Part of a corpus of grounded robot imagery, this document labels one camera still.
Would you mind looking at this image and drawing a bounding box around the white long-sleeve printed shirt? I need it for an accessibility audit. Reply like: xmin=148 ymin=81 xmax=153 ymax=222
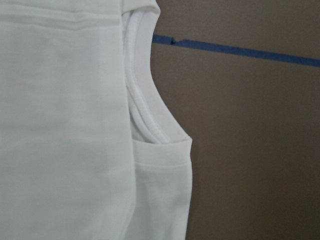
xmin=0 ymin=0 xmax=193 ymax=240

